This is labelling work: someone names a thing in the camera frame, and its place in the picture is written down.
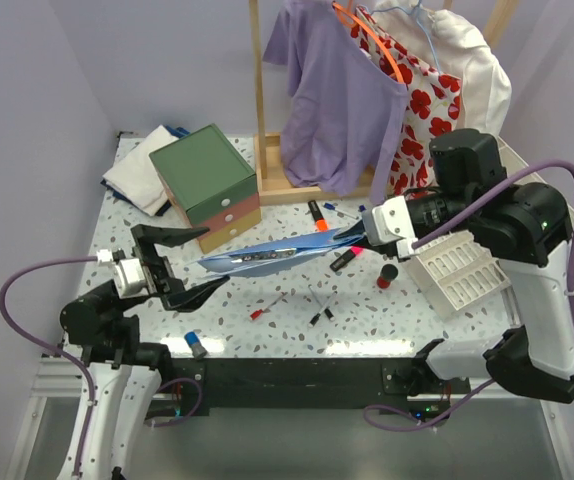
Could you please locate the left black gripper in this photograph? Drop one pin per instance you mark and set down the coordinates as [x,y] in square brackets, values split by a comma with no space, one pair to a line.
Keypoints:
[158,270]

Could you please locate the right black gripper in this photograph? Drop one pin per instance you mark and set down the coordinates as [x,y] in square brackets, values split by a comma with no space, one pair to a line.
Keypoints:
[378,247]

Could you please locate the blue document folder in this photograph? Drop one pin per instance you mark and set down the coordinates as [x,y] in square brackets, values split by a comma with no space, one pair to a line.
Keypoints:
[273,257]

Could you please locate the three-drawer desk organizer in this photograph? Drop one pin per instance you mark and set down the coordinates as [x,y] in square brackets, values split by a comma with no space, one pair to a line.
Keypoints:
[210,185]

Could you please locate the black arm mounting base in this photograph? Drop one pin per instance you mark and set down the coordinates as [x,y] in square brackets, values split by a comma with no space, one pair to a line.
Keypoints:
[300,383]

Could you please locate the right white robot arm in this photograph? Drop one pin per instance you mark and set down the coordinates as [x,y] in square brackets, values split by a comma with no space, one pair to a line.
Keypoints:
[535,359]

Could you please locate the red black stamp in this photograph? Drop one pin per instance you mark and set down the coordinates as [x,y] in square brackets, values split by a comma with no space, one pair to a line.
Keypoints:
[387,275]

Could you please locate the pink highlighter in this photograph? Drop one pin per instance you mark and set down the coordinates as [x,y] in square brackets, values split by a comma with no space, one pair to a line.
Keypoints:
[345,258]

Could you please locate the orange highlighter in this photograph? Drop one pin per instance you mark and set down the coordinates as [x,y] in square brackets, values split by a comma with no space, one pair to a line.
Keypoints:
[317,216]

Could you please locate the white file rack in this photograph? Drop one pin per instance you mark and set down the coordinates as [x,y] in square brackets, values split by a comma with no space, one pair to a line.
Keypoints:
[462,270]

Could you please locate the black cap marker lower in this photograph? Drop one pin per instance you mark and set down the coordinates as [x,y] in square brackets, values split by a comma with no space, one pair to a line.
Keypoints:
[325,306]

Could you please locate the black cap marker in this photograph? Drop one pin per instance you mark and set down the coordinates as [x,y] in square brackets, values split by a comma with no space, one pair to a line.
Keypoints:
[327,312]
[325,306]

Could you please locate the black cap marker upper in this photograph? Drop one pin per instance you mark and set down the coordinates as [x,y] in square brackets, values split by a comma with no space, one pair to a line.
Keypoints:
[327,312]

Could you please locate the blue grey stamp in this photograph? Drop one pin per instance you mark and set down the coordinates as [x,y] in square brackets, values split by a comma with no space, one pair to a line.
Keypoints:
[197,349]

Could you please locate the red cap marker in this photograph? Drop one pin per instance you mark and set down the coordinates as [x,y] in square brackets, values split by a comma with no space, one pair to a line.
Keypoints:
[259,312]

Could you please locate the folded white cloth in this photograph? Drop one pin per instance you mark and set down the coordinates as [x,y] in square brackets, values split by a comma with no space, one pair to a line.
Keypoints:
[139,172]

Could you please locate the purple t-shirt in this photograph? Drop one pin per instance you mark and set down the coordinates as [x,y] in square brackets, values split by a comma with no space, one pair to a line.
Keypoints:
[346,114]

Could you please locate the red floral dress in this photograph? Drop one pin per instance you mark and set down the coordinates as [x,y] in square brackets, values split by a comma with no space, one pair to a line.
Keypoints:
[433,107]

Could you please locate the cream white shirt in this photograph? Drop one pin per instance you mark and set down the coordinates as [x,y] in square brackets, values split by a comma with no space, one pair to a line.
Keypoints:
[462,52]

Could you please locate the orange clothes hanger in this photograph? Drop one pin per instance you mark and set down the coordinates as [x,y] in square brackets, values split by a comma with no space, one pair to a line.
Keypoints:
[353,23]

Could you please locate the light blue clothes hanger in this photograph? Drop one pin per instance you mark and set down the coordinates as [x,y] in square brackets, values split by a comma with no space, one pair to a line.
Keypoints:
[417,13]

